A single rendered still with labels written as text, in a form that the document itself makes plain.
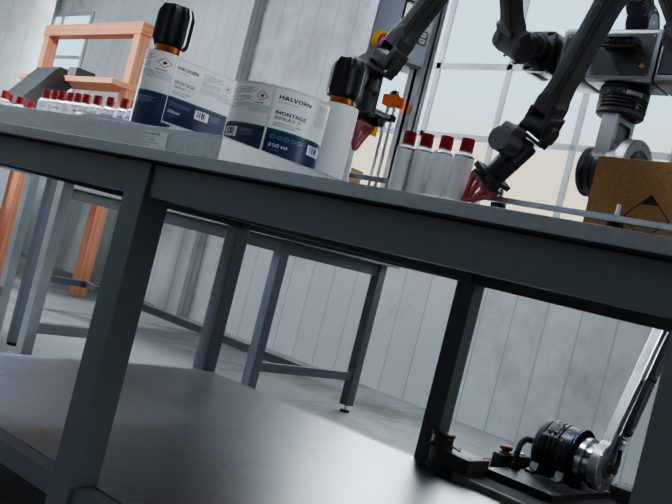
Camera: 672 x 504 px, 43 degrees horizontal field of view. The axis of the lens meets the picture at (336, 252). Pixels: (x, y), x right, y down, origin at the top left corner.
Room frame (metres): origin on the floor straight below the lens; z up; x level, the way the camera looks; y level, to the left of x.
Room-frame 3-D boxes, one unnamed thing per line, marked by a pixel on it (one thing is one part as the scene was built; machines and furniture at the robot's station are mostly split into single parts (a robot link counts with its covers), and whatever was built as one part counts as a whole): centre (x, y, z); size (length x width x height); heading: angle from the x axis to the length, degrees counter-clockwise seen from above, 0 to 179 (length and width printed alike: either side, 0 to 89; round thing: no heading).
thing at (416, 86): (2.37, -0.11, 1.17); 0.04 x 0.04 x 0.67; 51
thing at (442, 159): (2.10, -0.20, 0.98); 0.05 x 0.05 x 0.20
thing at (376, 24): (2.36, -0.02, 1.38); 0.17 x 0.10 x 0.19; 106
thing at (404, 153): (2.17, -0.11, 0.98); 0.05 x 0.05 x 0.20
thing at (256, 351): (4.70, 0.75, 0.39); 2.20 x 0.80 x 0.78; 46
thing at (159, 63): (1.87, 0.47, 1.04); 0.09 x 0.09 x 0.29
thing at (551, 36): (2.44, -0.41, 1.45); 0.09 x 0.08 x 0.12; 46
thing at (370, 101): (2.20, 0.02, 1.12); 0.10 x 0.07 x 0.07; 50
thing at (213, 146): (1.96, 0.33, 0.86); 0.80 x 0.67 x 0.05; 51
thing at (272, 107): (1.76, 0.18, 0.95); 0.20 x 0.20 x 0.14
